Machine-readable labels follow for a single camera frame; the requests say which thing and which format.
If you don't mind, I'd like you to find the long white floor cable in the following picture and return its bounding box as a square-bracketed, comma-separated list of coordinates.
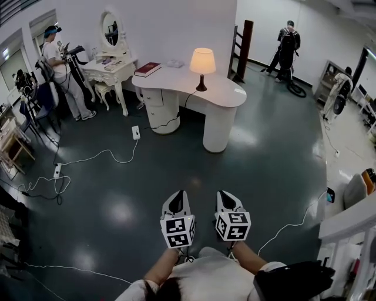
[257, 190, 329, 256]

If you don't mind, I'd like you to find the black tangled floor cable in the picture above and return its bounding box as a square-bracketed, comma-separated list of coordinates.
[20, 175, 64, 206]

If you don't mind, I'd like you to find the white power strip cable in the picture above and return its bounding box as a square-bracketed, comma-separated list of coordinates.
[17, 138, 139, 195]

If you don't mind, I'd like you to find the person's right forearm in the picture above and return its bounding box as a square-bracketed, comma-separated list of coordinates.
[231, 241, 268, 276]

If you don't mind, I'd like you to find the thin white floor cable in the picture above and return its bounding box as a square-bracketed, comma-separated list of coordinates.
[22, 262, 133, 286]

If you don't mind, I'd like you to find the blue chair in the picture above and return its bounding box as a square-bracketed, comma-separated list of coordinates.
[19, 81, 63, 142]

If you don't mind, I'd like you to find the white ornate dressing table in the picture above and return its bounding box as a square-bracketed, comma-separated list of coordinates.
[80, 8, 139, 118]

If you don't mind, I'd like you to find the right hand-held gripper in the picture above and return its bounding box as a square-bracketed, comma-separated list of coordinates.
[214, 190, 252, 243]

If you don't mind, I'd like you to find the white curved desk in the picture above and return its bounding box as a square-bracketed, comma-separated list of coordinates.
[130, 62, 248, 154]

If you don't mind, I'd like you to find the table lamp with cream shade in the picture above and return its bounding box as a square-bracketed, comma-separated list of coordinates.
[189, 48, 217, 92]

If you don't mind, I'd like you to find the brown wooden rack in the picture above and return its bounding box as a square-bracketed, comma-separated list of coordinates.
[227, 19, 254, 84]

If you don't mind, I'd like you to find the grey metal cabinet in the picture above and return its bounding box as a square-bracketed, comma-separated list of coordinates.
[316, 59, 348, 103]

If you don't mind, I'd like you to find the white ornate stool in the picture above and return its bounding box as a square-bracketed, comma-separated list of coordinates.
[94, 81, 119, 112]

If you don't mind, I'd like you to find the person's white shirt torso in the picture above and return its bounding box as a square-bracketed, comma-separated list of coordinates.
[114, 246, 288, 301]

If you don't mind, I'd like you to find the black tripod stand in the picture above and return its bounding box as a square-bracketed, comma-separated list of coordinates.
[62, 44, 96, 103]

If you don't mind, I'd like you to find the black coiled floor cable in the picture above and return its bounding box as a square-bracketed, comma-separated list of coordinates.
[286, 81, 308, 99]

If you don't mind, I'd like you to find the black lamp power cable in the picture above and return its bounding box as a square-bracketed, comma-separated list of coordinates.
[149, 89, 204, 131]

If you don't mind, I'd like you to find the orange cushion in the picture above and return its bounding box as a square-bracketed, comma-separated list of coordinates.
[361, 168, 376, 195]

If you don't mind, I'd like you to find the person's left forearm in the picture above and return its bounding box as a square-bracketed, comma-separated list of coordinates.
[143, 248, 180, 286]

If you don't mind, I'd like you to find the light wooden stand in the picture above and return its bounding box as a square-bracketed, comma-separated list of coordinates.
[0, 116, 36, 178]

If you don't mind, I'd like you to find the dark red hardcover book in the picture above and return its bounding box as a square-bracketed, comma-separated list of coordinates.
[133, 62, 163, 78]

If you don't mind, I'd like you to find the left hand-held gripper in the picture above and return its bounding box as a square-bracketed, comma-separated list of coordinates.
[159, 189, 197, 250]

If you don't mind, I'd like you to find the grey cushion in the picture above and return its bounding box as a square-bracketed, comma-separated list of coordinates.
[343, 173, 368, 212]

